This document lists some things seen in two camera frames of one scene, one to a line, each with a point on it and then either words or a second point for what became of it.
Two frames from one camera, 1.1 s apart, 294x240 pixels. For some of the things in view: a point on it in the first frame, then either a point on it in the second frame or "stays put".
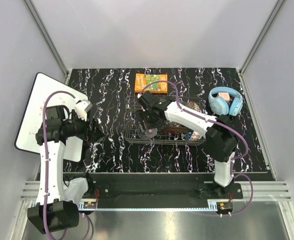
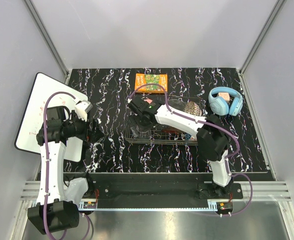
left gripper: (95, 133) stays put
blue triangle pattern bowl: (188, 135) stays put
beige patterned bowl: (192, 105) stays put
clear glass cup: (148, 133) → (136, 131)
